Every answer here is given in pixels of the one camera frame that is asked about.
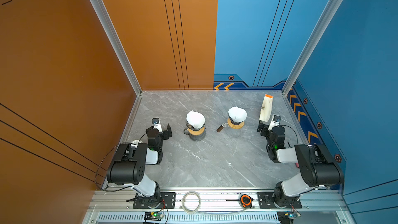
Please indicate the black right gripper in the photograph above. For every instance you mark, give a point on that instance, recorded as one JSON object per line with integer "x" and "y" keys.
{"x": 265, "y": 129}

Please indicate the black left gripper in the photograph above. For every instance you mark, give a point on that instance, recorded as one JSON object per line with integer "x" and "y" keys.
{"x": 165, "y": 136}

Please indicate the grey glass carafe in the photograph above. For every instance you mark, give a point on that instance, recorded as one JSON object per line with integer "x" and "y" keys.
{"x": 193, "y": 137}

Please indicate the white paper coffee filter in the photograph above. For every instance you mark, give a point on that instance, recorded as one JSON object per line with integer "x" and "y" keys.
{"x": 195, "y": 120}

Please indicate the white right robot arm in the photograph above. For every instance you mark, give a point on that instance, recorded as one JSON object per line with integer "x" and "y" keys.
{"x": 317, "y": 166}

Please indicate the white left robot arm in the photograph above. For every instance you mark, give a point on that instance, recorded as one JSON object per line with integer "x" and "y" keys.
{"x": 127, "y": 168}

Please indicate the coffee filter paper pack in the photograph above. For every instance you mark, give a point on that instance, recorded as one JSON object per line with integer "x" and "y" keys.
{"x": 266, "y": 108}

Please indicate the orange black tape measure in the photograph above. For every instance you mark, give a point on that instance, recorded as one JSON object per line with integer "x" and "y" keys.
{"x": 245, "y": 201}

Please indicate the green circuit board left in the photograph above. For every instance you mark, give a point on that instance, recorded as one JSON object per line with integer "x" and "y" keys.
{"x": 153, "y": 217}

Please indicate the green circuit board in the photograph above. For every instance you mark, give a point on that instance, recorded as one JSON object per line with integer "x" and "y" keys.
{"x": 153, "y": 217}
{"x": 287, "y": 217}

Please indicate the green circuit board right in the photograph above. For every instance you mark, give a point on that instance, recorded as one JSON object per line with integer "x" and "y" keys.
{"x": 287, "y": 217}

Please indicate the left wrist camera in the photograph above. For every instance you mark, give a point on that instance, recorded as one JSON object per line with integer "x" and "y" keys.
{"x": 156, "y": 124}

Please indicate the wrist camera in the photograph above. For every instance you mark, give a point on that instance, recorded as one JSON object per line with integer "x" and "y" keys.
{"x": 274, "y": 122}
{"x": 156, "y": 124}

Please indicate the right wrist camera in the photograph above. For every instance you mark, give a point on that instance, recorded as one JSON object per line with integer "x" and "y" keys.
{"x": 274, "y": 122}

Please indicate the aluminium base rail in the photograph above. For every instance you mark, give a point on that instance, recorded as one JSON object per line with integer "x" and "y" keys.
{"x": 217, "y": 206}

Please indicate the aluminium corner post right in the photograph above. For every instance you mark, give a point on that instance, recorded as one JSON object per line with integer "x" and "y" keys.
{"x": 323, "y": 22}

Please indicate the aluminium corner post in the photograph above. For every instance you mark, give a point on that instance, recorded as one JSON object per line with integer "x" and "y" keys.
{"x": 323, "y": 22}
{"x": 108, "y": 26}

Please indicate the aluminium corner post left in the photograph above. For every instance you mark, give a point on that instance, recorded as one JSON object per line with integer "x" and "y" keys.
{"x": 108, "y": 26}

